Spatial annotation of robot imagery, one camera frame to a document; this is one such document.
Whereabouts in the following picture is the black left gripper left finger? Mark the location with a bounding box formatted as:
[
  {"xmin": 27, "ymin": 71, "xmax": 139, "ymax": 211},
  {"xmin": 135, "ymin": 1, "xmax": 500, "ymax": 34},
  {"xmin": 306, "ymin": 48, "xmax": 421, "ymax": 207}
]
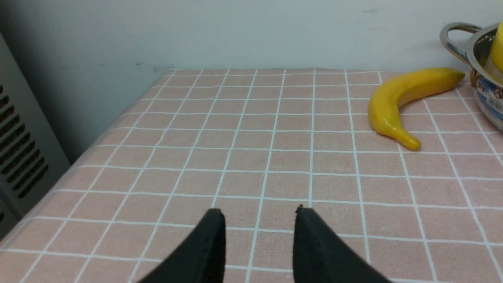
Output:
[{"xmin": 139, "ymin": 208, "xmax": 226, "ymax": 283}]

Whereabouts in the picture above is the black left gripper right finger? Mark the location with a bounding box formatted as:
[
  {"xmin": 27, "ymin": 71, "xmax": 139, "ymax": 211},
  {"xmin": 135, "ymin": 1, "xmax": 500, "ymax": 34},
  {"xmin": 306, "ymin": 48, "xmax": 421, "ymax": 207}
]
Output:
[{"xmin": 293, "ymin": 206, "xmax": 390, "ymax": 283}]

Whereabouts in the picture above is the yellow banana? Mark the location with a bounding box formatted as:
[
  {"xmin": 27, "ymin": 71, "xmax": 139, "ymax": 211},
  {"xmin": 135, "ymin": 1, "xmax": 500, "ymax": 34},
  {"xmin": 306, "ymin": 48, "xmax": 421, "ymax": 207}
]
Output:
[{"xmin": 367, "ymin": 67, "xmax": 465, "ymax": 151}]

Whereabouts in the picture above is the pink checkered tablecloth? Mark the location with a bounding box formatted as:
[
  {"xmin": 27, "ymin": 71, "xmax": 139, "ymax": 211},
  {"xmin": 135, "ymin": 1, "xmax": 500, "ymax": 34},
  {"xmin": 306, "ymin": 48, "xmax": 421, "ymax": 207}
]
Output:
[{"xmin": 1, "ymin": 69, "xmax": 502, "ymax": 283}]

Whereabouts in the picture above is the grey vented cabinet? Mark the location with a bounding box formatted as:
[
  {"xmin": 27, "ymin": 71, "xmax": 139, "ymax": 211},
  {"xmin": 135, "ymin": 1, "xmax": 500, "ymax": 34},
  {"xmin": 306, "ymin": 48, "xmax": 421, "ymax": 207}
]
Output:
[{"xmin": 0, "ymin": 37, "xmax": 70, "ymax": 239}]

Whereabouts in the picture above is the stainless steel pot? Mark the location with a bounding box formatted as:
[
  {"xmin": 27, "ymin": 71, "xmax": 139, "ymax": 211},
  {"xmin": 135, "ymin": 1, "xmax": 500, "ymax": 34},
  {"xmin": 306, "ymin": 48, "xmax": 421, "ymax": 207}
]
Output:
[{"xmin": 439, "ymin": 22, "xmax": 503, "ymax": 131}]

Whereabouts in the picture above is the yellow bamboo steamer basket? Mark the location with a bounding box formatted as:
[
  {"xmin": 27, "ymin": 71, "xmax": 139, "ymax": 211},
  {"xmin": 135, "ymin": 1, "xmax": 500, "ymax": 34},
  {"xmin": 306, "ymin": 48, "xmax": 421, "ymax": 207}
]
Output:
[{"xmin": 490, "ymin": 22, "xmax": 503, "ymax": 72}]

